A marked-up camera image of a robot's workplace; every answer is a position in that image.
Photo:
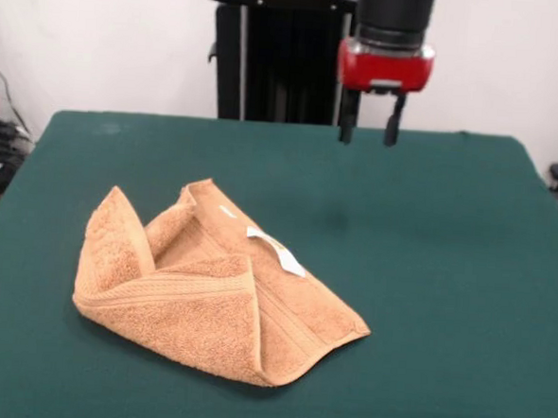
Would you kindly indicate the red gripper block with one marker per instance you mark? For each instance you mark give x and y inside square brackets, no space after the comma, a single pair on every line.
[387,71]

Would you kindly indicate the tan terry towel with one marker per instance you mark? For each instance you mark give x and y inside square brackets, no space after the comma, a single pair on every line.
[196,317]

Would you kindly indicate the dark green table cloth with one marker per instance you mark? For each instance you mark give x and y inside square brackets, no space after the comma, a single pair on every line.
[444,299]

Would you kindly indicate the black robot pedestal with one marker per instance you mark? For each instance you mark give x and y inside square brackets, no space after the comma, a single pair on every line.
[287,67]

